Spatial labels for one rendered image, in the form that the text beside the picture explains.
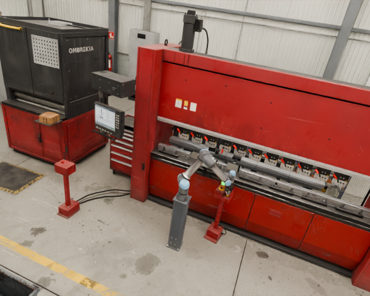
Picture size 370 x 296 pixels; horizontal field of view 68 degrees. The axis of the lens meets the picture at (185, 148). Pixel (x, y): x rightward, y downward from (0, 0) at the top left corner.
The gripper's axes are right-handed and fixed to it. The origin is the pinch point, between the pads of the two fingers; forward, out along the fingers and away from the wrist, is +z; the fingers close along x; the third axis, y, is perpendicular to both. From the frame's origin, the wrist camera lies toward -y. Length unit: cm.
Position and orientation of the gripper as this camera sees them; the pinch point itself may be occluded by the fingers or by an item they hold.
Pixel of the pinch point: (227, 194)
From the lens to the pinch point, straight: 359.5
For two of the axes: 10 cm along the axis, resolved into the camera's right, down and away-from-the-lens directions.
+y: 5.0, -4.1, 7.6
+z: -0.9, 8.5, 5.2
